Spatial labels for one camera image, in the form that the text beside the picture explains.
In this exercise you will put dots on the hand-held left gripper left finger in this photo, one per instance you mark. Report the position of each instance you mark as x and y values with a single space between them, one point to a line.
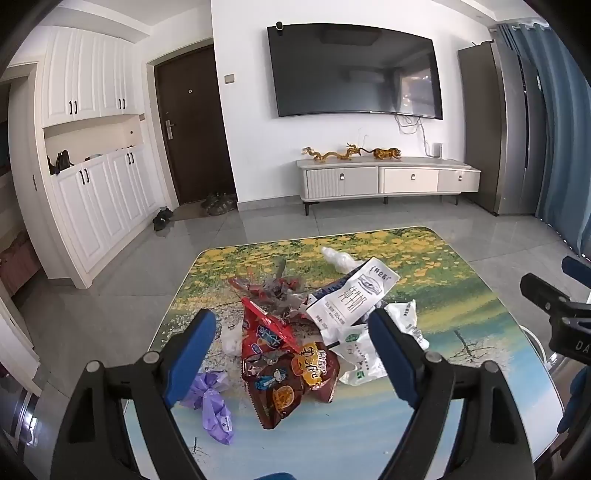
194 351

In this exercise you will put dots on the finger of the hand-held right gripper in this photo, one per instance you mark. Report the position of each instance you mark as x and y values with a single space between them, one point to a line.
540 289
575 266

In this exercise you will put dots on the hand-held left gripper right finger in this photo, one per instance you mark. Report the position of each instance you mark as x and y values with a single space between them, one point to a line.
386 351

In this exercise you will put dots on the white plastic bag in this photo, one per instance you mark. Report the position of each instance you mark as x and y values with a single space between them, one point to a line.
232 338

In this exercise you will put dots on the purple plastic bag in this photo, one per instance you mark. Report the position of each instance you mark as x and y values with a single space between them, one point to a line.
212 407

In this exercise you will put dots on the person's right hand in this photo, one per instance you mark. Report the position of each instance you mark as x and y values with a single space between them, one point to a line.
572 402

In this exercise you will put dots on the white bag with green logo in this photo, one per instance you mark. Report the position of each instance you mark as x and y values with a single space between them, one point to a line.
358 356

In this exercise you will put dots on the white printed wrapper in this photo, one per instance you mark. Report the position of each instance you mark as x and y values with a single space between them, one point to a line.
408 318

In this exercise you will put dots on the white and blue milk packet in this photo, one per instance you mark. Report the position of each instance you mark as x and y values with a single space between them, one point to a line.
351 295

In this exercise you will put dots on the red snack bag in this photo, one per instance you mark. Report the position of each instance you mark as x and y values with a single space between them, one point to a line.
265 334

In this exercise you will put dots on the brown snack bag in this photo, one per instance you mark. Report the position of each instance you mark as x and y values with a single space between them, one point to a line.
277 392

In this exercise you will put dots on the red and grey wrapper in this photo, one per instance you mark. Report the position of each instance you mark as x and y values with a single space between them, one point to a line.
272 288

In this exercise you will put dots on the clear plastic bag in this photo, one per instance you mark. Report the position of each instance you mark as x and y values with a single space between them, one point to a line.
339 258

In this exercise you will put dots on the blue curtain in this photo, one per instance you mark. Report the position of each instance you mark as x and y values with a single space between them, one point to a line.
563 138

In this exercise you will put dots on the pair of black shoes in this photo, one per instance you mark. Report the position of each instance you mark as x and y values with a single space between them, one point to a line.
162 218

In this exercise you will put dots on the brown doormat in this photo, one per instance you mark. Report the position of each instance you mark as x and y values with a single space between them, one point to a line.
187 211

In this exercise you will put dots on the pair of grey shoes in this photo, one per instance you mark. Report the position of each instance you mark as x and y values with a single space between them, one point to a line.
219 204

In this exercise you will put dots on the grey refrigerator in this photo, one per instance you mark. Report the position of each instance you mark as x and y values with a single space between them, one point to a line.
498 129

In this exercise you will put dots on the white television console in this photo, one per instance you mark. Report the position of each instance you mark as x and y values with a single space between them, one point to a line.
369 180

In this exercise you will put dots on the white cylindrical device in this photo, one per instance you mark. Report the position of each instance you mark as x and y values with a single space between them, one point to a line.
437 150

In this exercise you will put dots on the white base cabinet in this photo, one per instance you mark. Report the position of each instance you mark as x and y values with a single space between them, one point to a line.
101 203

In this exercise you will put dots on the pink bedding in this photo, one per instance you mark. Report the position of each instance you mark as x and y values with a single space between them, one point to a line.
18 264

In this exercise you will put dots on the golden tiger figurine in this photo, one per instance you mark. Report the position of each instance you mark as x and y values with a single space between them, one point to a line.
387 153

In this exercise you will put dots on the small golden dragon figurine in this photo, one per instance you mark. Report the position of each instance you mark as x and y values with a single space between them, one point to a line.
355 151

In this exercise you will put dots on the long golden dragon figurine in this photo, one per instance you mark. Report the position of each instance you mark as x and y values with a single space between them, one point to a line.
323 156

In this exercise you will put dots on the dark brown door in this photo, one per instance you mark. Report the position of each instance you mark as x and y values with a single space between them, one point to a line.
198 129

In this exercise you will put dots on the black bag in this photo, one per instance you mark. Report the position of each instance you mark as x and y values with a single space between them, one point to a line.
61 161

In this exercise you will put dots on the wall-mounted black television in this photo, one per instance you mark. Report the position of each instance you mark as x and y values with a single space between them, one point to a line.
355 69

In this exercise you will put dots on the white wall cabinet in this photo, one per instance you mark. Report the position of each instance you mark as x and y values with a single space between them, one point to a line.
87 74

